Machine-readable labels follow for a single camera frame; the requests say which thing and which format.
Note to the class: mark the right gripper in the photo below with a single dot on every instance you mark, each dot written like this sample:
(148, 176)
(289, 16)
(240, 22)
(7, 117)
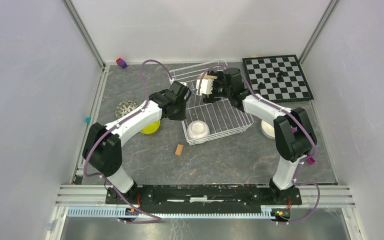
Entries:
(213, 97)

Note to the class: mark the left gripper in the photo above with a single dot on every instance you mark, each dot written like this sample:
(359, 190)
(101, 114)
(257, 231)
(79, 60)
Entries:
(182, 116)

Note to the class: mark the yellow-green bowl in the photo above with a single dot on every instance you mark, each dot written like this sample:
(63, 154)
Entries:
(151, 128)

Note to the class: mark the white ribbed bowl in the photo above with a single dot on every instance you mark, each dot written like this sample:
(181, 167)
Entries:
(267, 130)

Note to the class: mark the beige flower bowl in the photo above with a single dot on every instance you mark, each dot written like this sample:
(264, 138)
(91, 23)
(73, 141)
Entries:
(205, 77)

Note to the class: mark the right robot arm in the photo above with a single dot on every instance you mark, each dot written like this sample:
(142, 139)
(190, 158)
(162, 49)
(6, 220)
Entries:
(294, 135)

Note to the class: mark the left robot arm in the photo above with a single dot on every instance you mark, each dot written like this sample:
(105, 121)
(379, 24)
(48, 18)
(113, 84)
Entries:
(104, 142)

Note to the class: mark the plain white bowl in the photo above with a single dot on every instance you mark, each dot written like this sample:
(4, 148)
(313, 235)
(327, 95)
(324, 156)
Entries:
(197, 132)

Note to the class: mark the black chess piece left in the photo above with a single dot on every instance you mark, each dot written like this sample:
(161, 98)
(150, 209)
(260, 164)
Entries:
(261, 86)

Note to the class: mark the black chess piece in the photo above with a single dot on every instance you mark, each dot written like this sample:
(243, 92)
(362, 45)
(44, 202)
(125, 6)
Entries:
(280, 74)
(261, 86)

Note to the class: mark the wooden block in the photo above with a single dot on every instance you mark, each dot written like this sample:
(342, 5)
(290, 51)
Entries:
(179, 150)

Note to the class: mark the black grey chessboard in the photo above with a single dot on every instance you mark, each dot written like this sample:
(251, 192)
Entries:
(292, 87)

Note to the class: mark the black chess piece right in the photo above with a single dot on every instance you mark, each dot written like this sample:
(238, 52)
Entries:
(280, 74)

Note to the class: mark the purple red block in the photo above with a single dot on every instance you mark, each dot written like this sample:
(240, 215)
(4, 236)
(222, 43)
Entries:
(121, 63)

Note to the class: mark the purple scoop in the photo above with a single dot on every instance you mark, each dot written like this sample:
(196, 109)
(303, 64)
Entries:
(311, 161)

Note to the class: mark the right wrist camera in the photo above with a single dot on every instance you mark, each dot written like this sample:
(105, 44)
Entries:
(204, 86)

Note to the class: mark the white wire dish rack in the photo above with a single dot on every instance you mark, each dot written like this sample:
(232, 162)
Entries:
(222, 119)

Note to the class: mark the aluminium frame rails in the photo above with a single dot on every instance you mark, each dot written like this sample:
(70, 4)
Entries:
(94, 201)

